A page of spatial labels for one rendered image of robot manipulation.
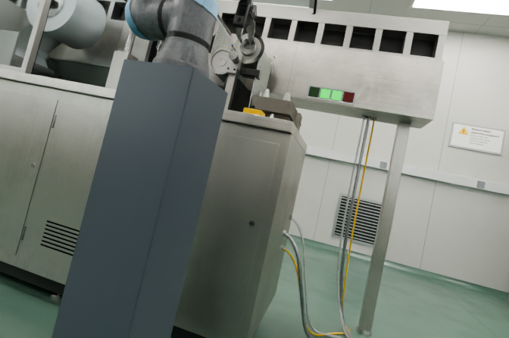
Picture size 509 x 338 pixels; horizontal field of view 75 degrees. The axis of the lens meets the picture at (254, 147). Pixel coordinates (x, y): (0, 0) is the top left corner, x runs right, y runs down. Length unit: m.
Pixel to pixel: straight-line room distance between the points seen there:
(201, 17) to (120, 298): 0.68
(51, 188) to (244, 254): 0.86
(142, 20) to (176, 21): 0.13
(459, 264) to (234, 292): 3.38
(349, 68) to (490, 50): 3.02
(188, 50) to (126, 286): 0.56
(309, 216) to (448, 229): 1.51
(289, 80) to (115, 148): 1.21
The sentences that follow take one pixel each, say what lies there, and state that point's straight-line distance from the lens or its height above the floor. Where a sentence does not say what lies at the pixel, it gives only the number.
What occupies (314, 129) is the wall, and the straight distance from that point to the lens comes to 4.14.
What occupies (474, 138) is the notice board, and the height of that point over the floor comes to 1.59.
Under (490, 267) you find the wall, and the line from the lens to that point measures 4.45.
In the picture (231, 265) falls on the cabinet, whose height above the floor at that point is 0.36.
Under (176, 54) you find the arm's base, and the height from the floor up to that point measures 0.94.
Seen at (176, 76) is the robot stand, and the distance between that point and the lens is 0.79.
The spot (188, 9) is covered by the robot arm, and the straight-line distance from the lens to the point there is 0.91.
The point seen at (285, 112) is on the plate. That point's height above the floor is 0.98.
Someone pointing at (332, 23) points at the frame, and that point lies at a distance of 1.96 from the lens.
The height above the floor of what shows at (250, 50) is 1.23.
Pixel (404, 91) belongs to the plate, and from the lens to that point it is 1.85.
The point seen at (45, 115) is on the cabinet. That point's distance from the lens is 1.69.
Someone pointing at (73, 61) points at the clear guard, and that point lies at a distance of 2.09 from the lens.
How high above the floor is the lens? 0.70
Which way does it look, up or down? 4 degrees up
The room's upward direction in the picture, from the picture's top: 13 degrees clockwise
